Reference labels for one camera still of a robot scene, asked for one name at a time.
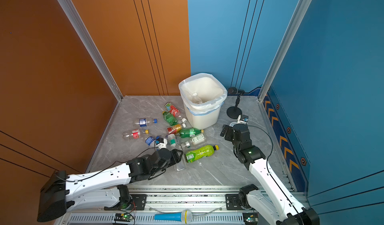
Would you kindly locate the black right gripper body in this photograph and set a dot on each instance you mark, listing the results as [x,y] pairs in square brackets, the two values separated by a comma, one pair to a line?
[235,143]

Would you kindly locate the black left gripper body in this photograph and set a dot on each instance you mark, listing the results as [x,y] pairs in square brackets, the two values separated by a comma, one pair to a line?
[166,165]

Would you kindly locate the bright lime green bottle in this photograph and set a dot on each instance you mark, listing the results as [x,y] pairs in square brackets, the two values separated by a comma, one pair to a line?
[202,152]

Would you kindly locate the small clear white-label bottle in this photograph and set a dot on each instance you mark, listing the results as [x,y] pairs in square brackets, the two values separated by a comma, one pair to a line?
[193,141]

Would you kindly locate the clear cola bottle yellow cap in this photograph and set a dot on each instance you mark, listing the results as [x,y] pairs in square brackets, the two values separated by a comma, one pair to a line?
[135,134]

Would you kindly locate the clear bottle green cap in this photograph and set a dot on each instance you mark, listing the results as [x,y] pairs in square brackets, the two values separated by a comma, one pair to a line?
[173,142]

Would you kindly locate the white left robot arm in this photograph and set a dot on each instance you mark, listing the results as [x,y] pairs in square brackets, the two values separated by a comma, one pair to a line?
[106,189]

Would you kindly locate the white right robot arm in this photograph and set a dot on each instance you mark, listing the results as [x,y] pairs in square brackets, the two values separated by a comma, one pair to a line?
[281,207]

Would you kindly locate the white plastic waste bin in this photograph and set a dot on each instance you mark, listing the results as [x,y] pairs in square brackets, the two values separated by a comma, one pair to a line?
[213,94]

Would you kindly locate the black microphone stand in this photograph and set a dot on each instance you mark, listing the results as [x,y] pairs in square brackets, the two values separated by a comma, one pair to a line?
[234,111]

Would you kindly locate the green bottle yellow cap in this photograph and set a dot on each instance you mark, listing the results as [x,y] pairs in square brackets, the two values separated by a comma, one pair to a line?
[190,132]

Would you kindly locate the red yellow label bottle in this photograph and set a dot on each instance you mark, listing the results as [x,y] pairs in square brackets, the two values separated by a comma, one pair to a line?
[175,129]

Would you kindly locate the dark green soda bottle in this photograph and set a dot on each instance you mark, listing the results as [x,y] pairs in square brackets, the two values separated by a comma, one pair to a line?
[169,118]

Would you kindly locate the clear bottle blue cap far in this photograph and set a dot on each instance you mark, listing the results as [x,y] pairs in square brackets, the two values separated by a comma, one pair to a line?
[145,122]

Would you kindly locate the red cartoon label bottle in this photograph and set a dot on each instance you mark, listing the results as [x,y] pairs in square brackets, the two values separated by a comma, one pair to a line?
[175,111]

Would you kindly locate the blue handheld microphone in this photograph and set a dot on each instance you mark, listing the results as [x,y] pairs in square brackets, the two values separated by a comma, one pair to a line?
[184,216]

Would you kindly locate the left green circuit board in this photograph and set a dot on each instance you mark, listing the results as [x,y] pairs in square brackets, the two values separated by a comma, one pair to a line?
[124,218]

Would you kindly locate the green circuit board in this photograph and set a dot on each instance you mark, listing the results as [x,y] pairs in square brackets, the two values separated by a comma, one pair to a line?
[124,218]
[250,219]

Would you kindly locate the right green circuit board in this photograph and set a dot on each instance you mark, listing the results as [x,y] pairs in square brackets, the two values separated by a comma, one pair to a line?
[250,219]

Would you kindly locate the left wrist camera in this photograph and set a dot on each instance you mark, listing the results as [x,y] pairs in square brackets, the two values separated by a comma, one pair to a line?
[161,142]

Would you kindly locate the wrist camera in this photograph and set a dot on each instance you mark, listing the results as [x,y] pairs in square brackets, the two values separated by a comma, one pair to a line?
[161,142]
[243,119]

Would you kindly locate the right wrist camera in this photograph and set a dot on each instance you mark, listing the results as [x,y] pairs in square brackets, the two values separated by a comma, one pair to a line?
[243,119]

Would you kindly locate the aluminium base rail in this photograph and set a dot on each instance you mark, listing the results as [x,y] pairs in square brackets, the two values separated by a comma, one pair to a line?
[216,205]

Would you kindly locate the aluminium corner post left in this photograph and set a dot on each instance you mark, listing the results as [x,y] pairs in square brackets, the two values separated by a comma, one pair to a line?
[77,23]

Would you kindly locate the aluminium corner post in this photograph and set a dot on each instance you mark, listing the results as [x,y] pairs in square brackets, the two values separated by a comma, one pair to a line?
[77,23]
[292,28]

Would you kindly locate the aluminium corner post right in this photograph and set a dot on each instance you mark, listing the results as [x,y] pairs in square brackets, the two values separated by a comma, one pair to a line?
[292,28]

